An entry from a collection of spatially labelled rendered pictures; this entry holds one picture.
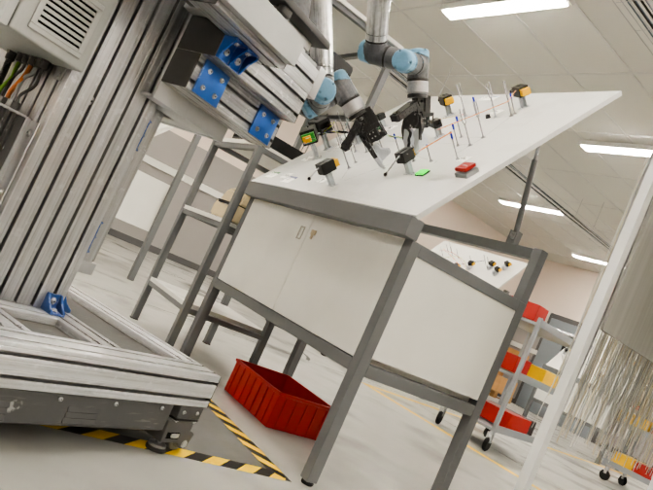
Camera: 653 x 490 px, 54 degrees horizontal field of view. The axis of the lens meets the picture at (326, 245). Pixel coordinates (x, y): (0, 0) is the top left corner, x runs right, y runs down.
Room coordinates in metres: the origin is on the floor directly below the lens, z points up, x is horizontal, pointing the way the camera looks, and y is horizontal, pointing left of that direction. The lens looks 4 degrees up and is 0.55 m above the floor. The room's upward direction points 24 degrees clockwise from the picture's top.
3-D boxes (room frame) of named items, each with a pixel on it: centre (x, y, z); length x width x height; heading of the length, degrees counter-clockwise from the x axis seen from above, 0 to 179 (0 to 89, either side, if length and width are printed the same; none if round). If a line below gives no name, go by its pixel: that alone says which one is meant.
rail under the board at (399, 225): (2.41, 0.10, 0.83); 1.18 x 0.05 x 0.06; 33
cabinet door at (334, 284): (2.19, -0.07, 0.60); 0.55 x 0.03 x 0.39; 33
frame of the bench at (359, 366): (2.58, -0.16, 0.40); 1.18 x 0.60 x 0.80; 33
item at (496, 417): (4.87, -1.75, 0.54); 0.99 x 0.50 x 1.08; 133
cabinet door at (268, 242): (2.66, 0.23, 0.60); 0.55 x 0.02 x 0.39; 33
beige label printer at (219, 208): (3.18, 0.42, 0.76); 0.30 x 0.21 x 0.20; 126
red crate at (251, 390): (2.63, -0.08, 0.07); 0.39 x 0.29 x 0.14; 34
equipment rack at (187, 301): (3.31, 0.43, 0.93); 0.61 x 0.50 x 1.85; 33
